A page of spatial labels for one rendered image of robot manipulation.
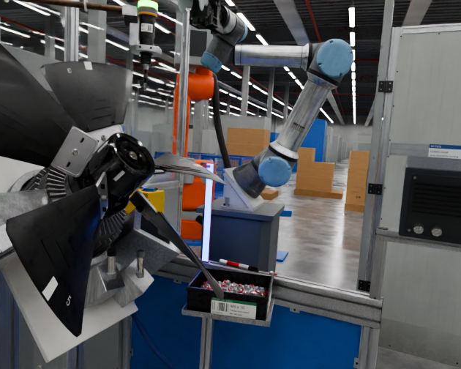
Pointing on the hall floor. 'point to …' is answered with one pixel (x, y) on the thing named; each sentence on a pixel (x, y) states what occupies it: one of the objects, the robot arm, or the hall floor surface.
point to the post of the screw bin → (206, 343)
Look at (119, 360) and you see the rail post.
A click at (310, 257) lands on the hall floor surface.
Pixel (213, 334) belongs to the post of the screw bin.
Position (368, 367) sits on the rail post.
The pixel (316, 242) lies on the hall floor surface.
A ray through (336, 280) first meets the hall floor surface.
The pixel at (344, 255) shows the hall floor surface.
